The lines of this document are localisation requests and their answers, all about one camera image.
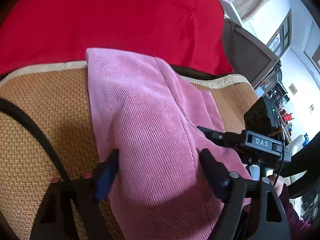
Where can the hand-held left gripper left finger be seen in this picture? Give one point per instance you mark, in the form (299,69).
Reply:
(106,177)

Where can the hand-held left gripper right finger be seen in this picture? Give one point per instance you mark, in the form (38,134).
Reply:
(212,170)

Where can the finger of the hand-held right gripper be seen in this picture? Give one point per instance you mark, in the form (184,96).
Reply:
(222,137)

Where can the person's right forearm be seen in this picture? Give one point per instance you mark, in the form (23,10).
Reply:
(292,215)

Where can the person's right hand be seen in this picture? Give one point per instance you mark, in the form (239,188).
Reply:
(278,183)

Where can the woven rattan mat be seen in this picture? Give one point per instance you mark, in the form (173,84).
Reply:
(45,100)

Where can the brown framed door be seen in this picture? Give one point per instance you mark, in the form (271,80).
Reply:
(285,30)

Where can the white board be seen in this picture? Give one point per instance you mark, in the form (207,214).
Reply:
(232,10)

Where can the red blanket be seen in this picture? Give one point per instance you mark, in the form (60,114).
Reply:
(112,17)

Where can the small framed wall picture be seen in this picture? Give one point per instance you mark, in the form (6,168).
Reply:
(292,89)

